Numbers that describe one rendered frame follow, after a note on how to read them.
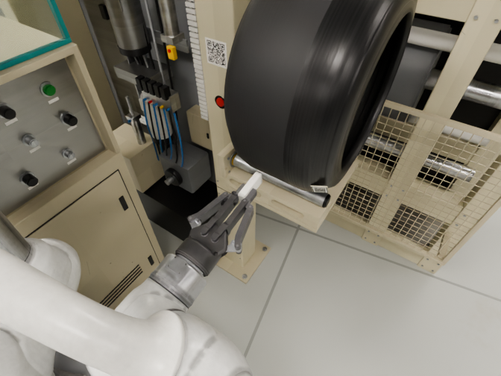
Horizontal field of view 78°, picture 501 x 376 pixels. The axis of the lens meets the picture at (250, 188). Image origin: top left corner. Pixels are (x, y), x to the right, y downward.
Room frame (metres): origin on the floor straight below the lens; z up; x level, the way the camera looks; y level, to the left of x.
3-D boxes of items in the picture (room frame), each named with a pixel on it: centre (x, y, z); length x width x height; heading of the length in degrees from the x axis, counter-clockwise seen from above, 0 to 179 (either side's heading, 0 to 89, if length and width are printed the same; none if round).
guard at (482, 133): (0.96, -0.54, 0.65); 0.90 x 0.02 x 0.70; 56
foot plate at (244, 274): (0.93, 0.06, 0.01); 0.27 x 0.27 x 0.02; 56
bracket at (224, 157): (0.91, -0.01, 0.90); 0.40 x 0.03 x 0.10; 146
